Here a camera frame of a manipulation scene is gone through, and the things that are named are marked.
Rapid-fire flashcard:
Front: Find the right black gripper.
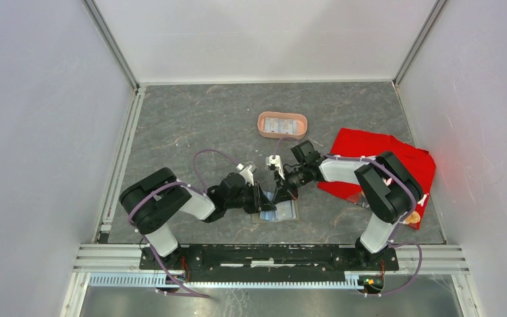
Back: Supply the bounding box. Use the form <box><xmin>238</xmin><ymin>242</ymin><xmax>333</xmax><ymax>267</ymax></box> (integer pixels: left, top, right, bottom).
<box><xmin>272</xmin><ymin>164</ymin><xmax>310</xmax><ymax>205</ymax></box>

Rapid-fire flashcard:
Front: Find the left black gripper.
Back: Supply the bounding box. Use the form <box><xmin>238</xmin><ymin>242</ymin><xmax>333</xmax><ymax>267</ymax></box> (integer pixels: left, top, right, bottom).
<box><xmin>225</xmin><ymin>182</ymin><xmax>276</xmax><ymax>215</ymax></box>

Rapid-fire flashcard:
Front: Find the grey card holder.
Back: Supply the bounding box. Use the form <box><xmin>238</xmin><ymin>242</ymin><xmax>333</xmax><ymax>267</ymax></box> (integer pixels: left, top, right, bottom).
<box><xmin>252</xmin><ymin>200</ymin><xmax>300</xmax><ymax>223</ymax></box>

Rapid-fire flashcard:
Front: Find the grey credit card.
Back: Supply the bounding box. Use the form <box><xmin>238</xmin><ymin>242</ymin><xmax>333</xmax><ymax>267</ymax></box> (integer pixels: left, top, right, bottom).
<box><xmin>279</xmin><ymin>118</ymin><xmax>298</xmax><ymax>135</ymax></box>
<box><xmin>264</xmin><ymin>117</ymin><xmax>279</xmax><ymax>133</ymax></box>

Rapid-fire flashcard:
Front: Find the pink oval tray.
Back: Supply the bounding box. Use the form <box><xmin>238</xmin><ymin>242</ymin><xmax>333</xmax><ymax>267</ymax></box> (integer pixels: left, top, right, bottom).
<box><xmin>257</xmin><ymin>111</ymin><xmax>308</xmax><ymax>139</ymax></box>

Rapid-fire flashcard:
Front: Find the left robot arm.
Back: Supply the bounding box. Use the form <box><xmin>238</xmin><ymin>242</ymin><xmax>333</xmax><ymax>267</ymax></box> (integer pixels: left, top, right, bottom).
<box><xmin>119</xmin><ymin>167</ymin><xmax>277</xmax><ymax>269</ymax></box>

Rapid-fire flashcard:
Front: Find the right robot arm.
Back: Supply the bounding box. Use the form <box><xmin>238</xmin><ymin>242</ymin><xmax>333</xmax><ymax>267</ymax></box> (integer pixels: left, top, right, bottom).
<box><xmin>266</xmin><ymin>141</ymin><xmax>424</xmax><ymax>269</ymax></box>

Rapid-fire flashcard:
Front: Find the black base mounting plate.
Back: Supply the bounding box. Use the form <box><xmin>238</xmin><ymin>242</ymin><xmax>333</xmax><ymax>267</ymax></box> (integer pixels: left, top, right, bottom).
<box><xmin>139</xmin><ymin>244</ymin><xmax>399</xmax><ymax>282</ymax></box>

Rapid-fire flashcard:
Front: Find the red printed t-shirt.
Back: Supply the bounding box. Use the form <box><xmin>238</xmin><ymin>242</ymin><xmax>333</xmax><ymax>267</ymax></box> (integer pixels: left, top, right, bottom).
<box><xmin>318</xmin><ymin>128</ymin><xmax>436</xmax><ymax>230</ymax></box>

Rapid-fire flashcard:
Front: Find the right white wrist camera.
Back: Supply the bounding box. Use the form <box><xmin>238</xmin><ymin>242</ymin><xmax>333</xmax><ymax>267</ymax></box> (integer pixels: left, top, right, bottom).
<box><xmin>265</xmin><ymin>155</ymin><xmax>285</xmax><ymax>180</ymax></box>

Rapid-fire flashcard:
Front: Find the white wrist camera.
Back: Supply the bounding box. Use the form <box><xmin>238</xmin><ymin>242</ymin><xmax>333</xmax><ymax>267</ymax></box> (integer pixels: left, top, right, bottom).
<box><xmin>265</xmin><ymin>155</ymin><xmax>285</xmax><ymax>180</ymax></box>
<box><xmin>236</xmin><ymin>163</ymin><xmax>257</xmax><ymax>186</ymax></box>

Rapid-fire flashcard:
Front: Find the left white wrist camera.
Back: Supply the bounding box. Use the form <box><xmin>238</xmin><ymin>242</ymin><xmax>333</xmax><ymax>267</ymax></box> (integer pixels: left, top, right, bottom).
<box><xmin>236</xmin><ymin>163</ymin><xmax>257</xmax><ymax>186</ymax></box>

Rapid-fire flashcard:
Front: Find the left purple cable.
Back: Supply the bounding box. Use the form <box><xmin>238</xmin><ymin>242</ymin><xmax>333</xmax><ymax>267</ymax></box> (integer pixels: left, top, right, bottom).
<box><xmin>126</xmin><ymin>149</ymin><xmax>241</xmax><ymax>299</ymax></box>

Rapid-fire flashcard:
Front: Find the aluminium frame rail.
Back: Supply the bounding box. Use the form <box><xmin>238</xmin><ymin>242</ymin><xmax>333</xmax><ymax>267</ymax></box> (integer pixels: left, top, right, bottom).
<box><xmin>74</xmin><ymin>244</ymin><xmax>469</xmax><ymax>289</ymax></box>

